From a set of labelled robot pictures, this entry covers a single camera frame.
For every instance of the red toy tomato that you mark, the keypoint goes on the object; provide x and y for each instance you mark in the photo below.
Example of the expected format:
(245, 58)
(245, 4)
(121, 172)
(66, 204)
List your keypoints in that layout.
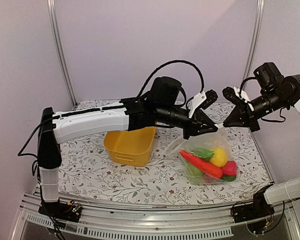
(230, 168)

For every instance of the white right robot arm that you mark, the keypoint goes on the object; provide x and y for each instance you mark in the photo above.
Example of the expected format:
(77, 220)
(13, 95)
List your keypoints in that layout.
(277, 92)

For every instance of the yellow toy lemon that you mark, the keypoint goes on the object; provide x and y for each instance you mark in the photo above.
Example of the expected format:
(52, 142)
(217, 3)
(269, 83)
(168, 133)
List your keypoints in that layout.
(219, 158)

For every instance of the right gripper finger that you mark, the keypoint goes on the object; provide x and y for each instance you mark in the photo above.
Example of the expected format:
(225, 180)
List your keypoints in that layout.
(228, 124)
(238, 114)

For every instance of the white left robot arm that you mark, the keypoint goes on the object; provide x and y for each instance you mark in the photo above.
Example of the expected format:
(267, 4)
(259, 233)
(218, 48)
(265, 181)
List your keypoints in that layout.
(158, 105)

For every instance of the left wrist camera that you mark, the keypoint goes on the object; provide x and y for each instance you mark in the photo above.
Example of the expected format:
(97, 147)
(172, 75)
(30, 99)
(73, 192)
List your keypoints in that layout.
(201, 100)

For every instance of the green toy cucumber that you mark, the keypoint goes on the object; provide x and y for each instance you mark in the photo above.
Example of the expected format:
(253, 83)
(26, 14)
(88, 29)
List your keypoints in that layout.
(203, 153)

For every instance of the floral tablecloth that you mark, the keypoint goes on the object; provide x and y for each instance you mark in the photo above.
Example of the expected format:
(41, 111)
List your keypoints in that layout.
(87, 171)

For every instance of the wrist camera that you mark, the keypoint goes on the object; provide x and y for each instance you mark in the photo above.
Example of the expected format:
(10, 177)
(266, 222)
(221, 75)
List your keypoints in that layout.
(237, 96)
(201, 100)

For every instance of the yellow plastic basket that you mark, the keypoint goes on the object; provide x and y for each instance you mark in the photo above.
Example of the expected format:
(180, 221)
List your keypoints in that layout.
(133, 148)

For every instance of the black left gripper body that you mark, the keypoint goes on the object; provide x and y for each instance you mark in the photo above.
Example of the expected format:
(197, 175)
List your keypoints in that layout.
(196, 122)

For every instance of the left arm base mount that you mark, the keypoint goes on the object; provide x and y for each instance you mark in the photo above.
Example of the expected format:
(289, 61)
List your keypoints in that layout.
(69, 211)

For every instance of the front aluminium rail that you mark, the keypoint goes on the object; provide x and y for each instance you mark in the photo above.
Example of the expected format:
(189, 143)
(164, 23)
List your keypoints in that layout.
(110, 220)

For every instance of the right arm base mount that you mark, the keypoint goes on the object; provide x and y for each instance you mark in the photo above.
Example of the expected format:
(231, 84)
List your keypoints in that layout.
(259, 208)

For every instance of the aluminium frame post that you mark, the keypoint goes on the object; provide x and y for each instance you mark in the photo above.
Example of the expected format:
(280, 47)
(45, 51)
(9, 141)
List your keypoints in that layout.
(52, 12)
(258, 19)

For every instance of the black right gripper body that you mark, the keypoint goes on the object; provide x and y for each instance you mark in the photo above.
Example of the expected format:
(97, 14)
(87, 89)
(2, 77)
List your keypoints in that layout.
(250, 116)

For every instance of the green toy apple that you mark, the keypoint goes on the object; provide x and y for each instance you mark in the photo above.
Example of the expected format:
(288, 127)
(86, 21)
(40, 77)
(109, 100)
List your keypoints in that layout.
(194, 175)

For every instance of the right aluminium frame post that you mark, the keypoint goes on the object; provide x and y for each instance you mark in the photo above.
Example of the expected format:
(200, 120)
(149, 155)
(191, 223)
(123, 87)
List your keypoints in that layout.
(258, 19)

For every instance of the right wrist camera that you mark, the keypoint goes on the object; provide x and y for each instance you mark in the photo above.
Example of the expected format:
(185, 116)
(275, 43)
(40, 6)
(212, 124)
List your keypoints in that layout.
(237, 96)

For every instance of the left aluminium frame post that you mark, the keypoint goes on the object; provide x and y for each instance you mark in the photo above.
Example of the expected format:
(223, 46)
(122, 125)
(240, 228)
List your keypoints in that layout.
(52, 12)

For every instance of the clear zip top bag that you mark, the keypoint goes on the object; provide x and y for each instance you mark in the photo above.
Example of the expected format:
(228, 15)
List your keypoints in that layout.
(208, 141)

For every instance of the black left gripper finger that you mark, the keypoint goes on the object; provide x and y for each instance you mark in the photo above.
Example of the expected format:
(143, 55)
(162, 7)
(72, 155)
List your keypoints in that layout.
(205, 119)
(203, 130)

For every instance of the green toy grape bunch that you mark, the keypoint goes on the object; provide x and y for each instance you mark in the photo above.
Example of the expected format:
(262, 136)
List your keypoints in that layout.
(228, 178)

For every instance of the red toy chili pepper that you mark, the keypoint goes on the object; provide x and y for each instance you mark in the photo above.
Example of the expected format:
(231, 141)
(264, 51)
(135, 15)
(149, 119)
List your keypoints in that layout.
(204, 166)

